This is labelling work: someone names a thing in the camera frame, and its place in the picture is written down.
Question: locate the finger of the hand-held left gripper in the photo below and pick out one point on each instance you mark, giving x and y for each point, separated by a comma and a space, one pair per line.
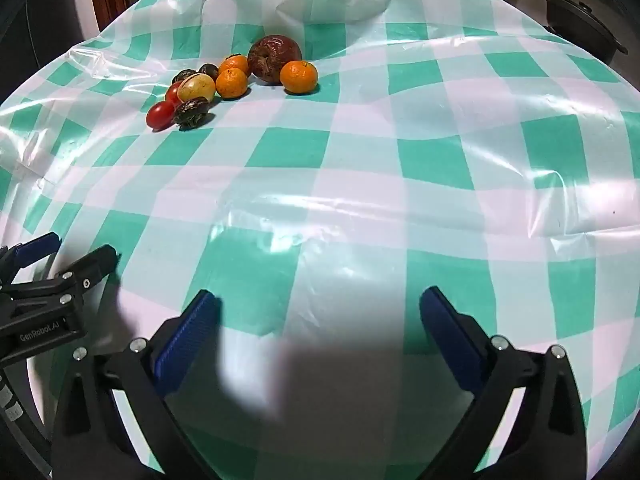
37, 246
92, 264

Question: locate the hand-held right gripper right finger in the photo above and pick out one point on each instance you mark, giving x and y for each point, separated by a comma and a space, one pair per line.
450, 342

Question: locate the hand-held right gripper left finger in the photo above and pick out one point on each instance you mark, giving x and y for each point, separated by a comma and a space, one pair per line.
189, 342

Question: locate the red cherry tomato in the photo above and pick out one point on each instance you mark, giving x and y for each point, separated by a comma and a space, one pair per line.
173, 93
160, 114

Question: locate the dark brown round fruit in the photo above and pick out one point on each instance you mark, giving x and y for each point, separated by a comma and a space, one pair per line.
191, 111
183, 75
208, 70

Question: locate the yellow striped pepino melon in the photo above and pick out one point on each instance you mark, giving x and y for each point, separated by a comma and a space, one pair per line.
196, 87

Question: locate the orange mandarin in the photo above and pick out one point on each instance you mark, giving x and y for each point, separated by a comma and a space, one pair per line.
299, 77
236, 63
232, 83

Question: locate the dark red apple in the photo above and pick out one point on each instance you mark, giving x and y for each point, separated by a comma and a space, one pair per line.
274, 59

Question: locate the green checked plastic tablecloth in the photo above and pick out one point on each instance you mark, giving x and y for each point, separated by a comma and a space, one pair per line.
350, 185

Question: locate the black cooking pot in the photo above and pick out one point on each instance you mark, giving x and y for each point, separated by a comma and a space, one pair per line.
580, 22

